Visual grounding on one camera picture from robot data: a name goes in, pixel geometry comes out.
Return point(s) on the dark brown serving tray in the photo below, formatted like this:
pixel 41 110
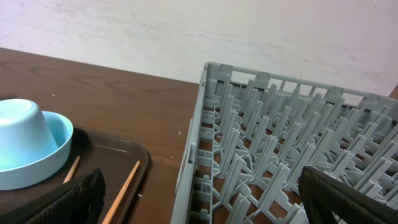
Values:
pixel 116 158

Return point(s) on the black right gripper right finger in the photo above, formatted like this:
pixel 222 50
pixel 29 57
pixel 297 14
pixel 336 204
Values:
pixel 323 197

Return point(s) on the light blue cup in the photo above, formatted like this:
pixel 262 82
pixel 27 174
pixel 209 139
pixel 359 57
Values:
pixel 25 135

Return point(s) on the wooden chopstick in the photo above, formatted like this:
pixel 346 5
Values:
pixel 111 212
pixel 72 170

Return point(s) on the left wooden chopstick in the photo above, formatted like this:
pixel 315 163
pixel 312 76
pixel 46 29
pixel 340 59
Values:
pixel 72 170

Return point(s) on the right wooden chopstick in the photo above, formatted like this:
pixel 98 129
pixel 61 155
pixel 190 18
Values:
pixel 111 212

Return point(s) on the grey dishwasher rack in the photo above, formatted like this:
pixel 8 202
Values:
pixel 253 132

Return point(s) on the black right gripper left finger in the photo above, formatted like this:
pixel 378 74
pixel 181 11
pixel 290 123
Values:
pixel 80 200

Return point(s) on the light blue small bowl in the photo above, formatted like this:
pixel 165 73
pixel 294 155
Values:
pixel 25 176

